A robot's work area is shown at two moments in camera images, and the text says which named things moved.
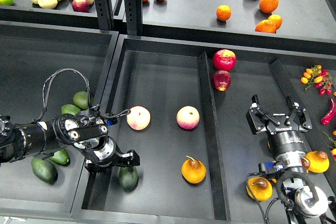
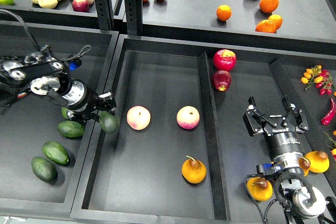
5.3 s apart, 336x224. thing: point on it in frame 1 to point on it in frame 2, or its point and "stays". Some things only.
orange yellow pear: (193, 171) stays
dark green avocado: (128, 178) to (109, 123)
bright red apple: (224, 60) stays
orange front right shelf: (266, 25) stays
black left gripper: (102, 150) to (78, 97)
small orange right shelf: (276, 19) stays
